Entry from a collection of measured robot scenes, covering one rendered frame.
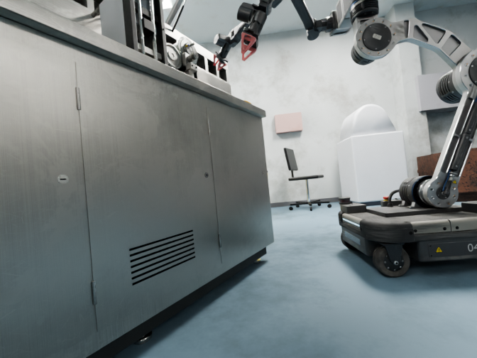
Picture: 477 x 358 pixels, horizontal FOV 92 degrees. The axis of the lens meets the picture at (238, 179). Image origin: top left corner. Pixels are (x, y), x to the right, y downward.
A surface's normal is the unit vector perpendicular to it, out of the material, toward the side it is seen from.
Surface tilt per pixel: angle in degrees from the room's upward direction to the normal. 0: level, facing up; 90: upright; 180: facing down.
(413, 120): 90
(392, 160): 90
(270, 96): 90
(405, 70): 90
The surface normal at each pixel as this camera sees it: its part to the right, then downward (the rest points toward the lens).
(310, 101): -0.08, -0.01
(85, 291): 0.83, -0.09
